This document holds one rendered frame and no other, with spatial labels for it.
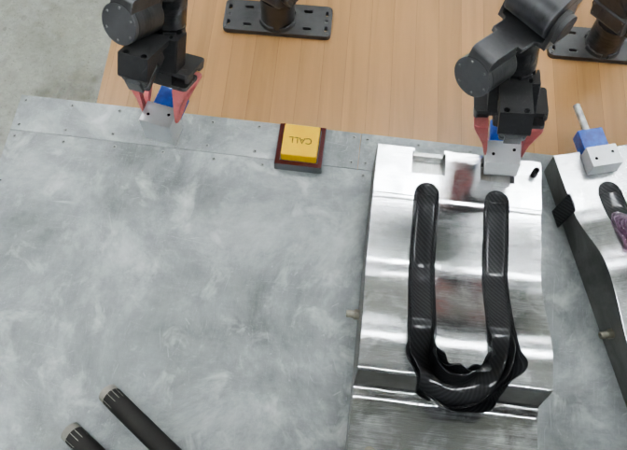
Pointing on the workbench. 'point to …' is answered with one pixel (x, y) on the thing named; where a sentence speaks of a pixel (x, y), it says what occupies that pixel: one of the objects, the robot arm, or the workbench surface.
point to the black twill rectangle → (564, 210)
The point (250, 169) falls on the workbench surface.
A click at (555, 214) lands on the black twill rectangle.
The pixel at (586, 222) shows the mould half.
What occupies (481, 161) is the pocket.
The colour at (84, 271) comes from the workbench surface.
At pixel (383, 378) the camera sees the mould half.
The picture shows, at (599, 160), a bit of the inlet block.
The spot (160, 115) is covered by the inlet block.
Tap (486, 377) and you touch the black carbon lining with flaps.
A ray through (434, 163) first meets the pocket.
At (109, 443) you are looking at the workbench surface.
